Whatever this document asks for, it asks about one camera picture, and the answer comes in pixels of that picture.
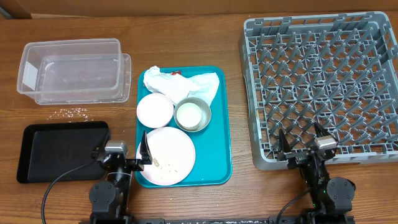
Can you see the large pink plate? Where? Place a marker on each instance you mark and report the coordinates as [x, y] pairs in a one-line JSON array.
[[173, 156]]

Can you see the small white cup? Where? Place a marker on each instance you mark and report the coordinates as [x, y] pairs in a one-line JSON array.
[[189, 116]]

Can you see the black plastic tray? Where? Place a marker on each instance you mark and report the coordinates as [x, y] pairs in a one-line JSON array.
[[50, 150]]

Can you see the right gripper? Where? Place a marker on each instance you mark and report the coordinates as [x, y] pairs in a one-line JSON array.
[[296, 157]]

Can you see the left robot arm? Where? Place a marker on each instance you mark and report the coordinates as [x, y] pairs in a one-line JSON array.
[[109, 198]]

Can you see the scattered rice grains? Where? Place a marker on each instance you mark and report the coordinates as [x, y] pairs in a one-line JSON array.
[[70, 115]]

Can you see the grey bowl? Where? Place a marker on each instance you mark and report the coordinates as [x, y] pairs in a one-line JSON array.
[[205, 112]]

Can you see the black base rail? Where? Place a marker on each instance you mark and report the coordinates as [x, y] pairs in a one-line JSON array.
[[270, 220]]

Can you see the red snack wrapper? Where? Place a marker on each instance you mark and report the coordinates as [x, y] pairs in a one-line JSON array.
[[178, 72]]

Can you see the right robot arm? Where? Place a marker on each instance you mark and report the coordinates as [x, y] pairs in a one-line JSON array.
[[331, 197]]

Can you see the teal serving tray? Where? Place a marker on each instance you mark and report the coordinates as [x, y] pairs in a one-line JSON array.
[[213, 163]]

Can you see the small pink bowl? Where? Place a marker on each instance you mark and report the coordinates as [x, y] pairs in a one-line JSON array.
[[155, 110]]

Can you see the clear plastic bin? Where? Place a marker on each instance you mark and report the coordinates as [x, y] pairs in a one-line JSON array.
[[34, 53]]

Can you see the white napkin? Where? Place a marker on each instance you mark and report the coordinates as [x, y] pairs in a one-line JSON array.
[[203, 86]]

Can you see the grey dishwasher rack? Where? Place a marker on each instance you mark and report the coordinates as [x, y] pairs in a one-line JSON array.
[[337, 70]]

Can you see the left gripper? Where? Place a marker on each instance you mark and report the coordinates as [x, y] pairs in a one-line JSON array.
[[137, 164]]

